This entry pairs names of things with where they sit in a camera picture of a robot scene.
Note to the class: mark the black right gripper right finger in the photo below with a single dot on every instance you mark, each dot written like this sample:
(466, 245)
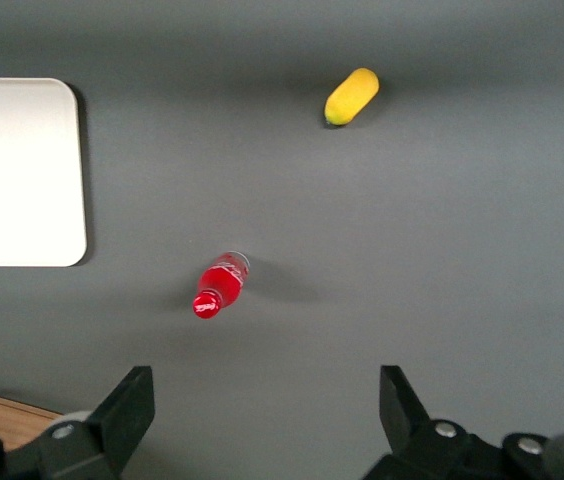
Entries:
(407, 425)

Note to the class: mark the yellow banana-like object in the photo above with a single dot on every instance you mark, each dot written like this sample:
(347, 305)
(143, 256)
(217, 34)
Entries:
(352, 96)

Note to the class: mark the white rectangular tray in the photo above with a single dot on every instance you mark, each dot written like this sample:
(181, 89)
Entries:
(17, 170)

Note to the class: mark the red coke bottle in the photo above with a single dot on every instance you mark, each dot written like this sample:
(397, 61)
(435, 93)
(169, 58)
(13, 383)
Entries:
(224, 280)

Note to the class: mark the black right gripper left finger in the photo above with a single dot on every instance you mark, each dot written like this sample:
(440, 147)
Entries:
(122, 415)

